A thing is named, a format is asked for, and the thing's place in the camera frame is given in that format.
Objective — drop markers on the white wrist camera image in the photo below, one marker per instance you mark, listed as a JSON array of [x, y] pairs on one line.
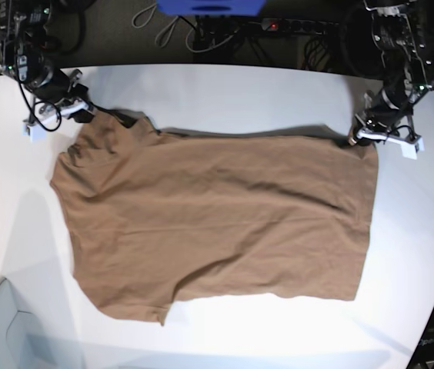
[[34, 132], [411, 149]]

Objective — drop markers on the blue plastic box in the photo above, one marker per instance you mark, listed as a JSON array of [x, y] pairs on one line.
[[210, 7]]

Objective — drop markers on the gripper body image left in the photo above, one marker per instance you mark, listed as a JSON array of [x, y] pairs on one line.
[[58, 95]]

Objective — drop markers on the black power strip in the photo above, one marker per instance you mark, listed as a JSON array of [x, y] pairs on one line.
[[284, 26]]

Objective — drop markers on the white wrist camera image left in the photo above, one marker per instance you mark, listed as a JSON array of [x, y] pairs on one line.
[[34, 132]]

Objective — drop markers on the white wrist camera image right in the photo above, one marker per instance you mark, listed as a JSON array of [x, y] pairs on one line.
[[411, 149]]

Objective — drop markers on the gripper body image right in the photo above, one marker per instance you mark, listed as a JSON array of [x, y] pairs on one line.
[[382, 121]]

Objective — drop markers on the brown t-shirt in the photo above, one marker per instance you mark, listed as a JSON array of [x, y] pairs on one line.
[[156, 217]]

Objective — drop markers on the grey bin at corner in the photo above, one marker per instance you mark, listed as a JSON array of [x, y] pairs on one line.
[[15, 344]]

